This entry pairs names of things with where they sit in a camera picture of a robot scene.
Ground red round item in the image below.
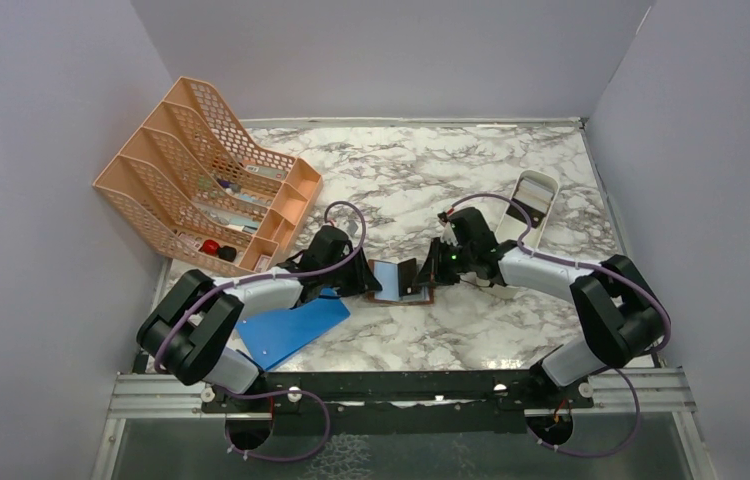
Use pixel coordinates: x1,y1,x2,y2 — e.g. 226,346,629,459
199,239,220,256

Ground brown leather card holder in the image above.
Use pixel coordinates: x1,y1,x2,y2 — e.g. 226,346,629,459
366,260,434,306

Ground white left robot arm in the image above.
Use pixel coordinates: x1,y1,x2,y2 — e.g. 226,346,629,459
136,225,382,411

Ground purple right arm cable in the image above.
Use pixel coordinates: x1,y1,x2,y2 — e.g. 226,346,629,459
447,193,673,460

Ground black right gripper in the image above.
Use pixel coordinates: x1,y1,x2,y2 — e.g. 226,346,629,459
414,236,475,286

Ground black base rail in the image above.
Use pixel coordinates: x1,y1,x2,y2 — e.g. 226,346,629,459
201,370,594,436

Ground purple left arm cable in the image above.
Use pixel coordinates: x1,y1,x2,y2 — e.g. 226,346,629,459
152,200,368,465

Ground black round item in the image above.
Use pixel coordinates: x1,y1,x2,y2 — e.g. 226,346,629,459
216,246,238,263

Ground blue plastic board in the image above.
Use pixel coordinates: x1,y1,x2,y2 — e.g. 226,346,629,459
236,289,350,370

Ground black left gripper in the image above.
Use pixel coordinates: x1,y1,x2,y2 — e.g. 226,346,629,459
321,246,382,297

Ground peach plastic file organizer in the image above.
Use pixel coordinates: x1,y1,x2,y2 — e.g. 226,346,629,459
93,77,323,276

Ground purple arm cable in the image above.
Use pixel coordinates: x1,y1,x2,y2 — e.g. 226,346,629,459
152,200,368,465
447,193,673,460

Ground cream oval plastic tray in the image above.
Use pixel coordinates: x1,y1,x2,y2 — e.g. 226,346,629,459
475,169,569,299

